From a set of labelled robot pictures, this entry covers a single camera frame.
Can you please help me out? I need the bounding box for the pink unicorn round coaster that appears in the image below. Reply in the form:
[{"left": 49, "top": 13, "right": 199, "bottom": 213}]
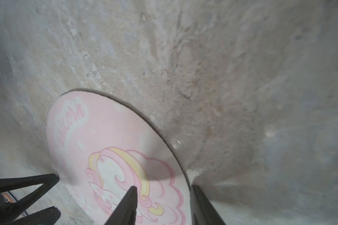
[{"left": 46, "top": 91, "right": 192, "bottom": 225}]

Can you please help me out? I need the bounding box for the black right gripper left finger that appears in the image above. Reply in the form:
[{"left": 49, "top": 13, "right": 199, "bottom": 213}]
[{"left": 105, "top": 186, "right": 138, "bottom": 225}]

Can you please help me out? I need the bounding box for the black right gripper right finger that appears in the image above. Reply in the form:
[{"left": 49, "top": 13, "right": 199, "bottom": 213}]
[{"left": 190, "top": 184, "right": 225, "bottom": 225}]

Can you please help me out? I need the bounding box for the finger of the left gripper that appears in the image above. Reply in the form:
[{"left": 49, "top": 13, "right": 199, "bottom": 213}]
[
  {"left": 0, "top": 173, "right": 59, "bottom": 222},
  {"left": 12, "top": 206, "right": 61, "bottom": 225}
]

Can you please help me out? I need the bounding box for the blue toast cartoon coaster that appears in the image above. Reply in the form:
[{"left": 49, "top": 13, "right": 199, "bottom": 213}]
[{"left": 1, "top": 191, "right": 28, "bottom": 219}]

